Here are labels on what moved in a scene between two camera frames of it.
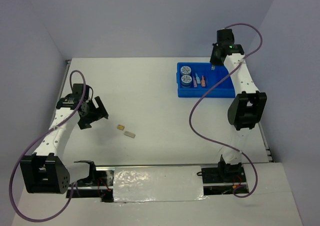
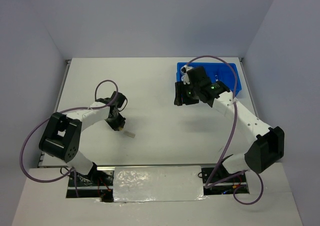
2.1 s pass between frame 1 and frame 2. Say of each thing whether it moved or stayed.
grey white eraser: stayed
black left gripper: moved
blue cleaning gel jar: stayed
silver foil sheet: stayed
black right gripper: moved
